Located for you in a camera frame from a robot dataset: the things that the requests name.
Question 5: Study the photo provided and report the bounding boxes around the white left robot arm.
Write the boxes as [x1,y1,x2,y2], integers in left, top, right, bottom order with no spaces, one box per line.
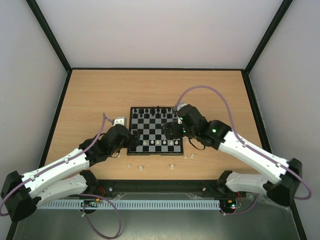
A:
[0,124,140,222]

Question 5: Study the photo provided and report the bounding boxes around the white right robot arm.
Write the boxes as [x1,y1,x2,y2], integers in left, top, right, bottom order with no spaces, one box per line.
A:
[161,103,302,207]

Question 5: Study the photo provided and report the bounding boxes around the black and grey chessboard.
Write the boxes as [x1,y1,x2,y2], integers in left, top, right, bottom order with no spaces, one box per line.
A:
[127,106,184,156]

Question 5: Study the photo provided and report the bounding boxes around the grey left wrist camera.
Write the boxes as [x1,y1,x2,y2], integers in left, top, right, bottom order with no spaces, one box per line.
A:
[113,116,127,127]

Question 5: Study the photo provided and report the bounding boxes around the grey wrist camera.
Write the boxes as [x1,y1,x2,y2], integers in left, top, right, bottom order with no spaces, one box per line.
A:
[113,116,127,127]
[173,102,187,112]

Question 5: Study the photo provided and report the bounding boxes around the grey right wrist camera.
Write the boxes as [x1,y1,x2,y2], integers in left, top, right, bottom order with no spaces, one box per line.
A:
[173,102,187,112]

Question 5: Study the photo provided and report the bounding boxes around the black front aluminium rail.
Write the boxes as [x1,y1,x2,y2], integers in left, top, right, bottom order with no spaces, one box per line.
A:
[69,178,291,201]

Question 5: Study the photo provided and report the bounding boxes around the light blue cable duct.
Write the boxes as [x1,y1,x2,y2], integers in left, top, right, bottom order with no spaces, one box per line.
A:
[40,199,221,211]

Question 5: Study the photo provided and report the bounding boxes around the black right frame post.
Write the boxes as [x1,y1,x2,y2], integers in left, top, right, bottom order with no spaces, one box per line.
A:
[244,0,293,75]

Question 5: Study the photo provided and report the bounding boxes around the black frame post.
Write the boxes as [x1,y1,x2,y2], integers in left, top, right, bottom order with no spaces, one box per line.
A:
[244,0,293,75]
[26,0,72,73]

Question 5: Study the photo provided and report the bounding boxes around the black left frame post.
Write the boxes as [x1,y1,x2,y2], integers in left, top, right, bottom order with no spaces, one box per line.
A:
[26,0,72,73]

